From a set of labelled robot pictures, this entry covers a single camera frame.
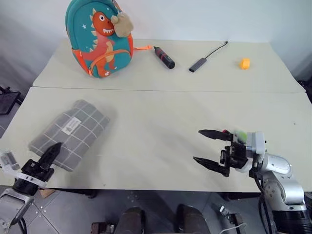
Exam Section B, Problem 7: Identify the dark rounded shape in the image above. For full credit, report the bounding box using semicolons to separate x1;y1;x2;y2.
116;207;145;234
175;204;208;234

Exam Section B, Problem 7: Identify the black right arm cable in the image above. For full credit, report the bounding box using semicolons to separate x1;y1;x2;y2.
253;170;276;234

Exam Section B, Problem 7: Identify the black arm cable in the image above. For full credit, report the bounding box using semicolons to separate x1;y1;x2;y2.
6;214;27;234
253;170;276;234

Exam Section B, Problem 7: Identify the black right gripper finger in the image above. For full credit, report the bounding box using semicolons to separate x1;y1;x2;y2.
193;156;231;177
197;129;233;142

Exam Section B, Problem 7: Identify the grey checked fabric pouch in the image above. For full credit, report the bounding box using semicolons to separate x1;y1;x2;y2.
28;98;111;172

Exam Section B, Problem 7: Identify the black plug with white tip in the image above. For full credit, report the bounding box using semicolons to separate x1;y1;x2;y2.
218;205;242;228

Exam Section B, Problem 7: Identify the teal dinosaur backpack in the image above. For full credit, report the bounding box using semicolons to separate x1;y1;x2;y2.
65;0;152;79

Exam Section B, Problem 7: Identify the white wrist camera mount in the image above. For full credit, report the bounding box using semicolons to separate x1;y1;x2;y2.
235;131;267;174
0;151;47;189

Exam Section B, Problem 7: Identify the beige plush toy pendant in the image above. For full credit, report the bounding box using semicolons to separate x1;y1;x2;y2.
111;10;135;38

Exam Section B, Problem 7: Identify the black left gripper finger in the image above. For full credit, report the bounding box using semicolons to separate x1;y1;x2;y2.
39;142;62;170

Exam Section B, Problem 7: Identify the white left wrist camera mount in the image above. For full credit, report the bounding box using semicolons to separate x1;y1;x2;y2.
0;151;47;189

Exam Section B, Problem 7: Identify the small orange block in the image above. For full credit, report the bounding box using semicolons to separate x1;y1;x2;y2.
238;58;251;71

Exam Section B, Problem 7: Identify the black frame beside table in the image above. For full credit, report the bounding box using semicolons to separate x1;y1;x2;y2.
0;85;23;116

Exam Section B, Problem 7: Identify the thin white cable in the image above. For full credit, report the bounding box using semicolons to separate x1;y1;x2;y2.
220;222;247;234

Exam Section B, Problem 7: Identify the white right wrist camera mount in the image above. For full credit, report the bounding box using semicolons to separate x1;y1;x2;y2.
235;131;267;174

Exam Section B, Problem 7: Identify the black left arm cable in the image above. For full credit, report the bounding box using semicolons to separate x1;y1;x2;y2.
6;214;27;234

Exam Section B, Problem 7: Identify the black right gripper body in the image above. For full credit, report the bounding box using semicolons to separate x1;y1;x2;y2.
220;139;248;169

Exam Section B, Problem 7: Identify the black red electric screwdriver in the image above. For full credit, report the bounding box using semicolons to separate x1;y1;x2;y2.
153;46;176;70

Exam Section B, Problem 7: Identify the grey USB hub with cable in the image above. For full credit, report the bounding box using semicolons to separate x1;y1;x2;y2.
189;40;229;73

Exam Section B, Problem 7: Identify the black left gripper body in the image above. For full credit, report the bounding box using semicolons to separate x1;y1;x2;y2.
21;159;55;182

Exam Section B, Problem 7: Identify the black equipment beside table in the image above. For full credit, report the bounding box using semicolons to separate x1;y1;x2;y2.
295;78;312;103

